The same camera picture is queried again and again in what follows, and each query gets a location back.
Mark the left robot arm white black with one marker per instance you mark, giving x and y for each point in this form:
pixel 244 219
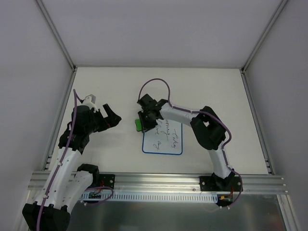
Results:
pixel 51 210

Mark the left aluminium frame post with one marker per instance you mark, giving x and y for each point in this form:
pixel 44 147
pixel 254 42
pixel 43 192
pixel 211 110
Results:
pixel 44 11

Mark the white slotted cable duct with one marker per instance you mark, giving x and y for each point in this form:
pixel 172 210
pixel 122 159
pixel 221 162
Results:
pixel 150 197

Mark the blue framed whiteboard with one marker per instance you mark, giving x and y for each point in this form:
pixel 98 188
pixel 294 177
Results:
pixel 165 138

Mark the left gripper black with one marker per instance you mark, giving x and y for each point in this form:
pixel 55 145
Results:
pixel 103 120

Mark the aluminium mounting rail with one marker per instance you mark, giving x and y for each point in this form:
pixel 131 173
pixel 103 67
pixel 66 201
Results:
pixel 189 183

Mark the green whiteboard eraser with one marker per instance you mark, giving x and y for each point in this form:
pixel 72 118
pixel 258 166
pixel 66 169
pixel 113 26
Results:
pixel 138 125

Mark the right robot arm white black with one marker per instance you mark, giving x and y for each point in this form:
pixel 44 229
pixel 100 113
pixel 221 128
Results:
pixel 210 133

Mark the right aluminium frame post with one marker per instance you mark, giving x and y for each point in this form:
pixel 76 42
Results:
pixel 270 24

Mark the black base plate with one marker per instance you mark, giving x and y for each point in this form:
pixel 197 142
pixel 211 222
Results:
pixel 106 180
pixel 207 184

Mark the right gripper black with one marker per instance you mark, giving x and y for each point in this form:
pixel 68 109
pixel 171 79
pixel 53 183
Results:
pixel 145 120

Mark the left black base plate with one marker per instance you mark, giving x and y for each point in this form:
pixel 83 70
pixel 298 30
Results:
pixel 106 180

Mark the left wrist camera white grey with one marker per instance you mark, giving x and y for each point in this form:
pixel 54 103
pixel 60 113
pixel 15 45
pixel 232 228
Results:
pixel 89 101

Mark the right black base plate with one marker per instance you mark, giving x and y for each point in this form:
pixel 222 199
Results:
pixel 207 184

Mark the aluminium frame post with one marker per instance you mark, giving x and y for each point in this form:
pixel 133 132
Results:
pixel 270 24
pixel 44 11

